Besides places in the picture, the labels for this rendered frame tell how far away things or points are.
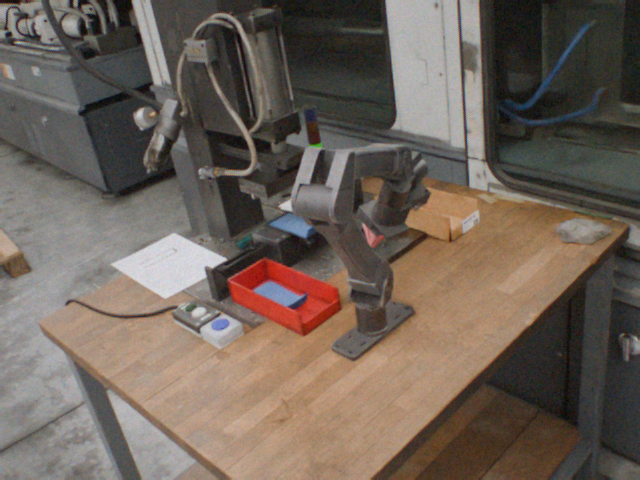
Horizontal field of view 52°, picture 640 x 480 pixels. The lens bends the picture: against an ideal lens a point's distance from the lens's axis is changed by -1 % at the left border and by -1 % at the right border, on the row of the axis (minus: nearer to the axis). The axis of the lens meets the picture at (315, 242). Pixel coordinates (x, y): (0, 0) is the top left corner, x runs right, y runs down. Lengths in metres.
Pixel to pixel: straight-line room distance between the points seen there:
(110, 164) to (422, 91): 3.04
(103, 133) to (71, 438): 2.43
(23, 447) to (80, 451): 0.26
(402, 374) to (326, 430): 0.19
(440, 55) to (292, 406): 1.16
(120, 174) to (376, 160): 3.66
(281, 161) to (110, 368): 0.61
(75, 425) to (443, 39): 2.02
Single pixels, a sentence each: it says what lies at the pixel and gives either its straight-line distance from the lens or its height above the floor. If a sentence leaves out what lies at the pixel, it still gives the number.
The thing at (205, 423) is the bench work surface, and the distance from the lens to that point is 1.29.
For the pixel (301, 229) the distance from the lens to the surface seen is 1.66.
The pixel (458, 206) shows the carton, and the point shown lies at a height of 0.94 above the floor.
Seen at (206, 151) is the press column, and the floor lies 1.17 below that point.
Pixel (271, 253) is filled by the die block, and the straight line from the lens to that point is 1.67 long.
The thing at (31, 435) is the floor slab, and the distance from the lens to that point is 2.96.
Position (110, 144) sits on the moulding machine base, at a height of 0.41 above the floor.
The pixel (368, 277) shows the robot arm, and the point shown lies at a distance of 1.29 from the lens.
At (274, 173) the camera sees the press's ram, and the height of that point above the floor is 1.14.
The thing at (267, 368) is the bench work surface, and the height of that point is 0.90.
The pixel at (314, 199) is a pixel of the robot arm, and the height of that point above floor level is 1.27.
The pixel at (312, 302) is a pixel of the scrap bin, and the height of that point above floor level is 0.90.
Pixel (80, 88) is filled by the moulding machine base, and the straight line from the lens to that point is 4.61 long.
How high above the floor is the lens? 1.74
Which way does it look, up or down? 28 degrees down
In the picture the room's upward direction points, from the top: 10 degrees counter-clockwise
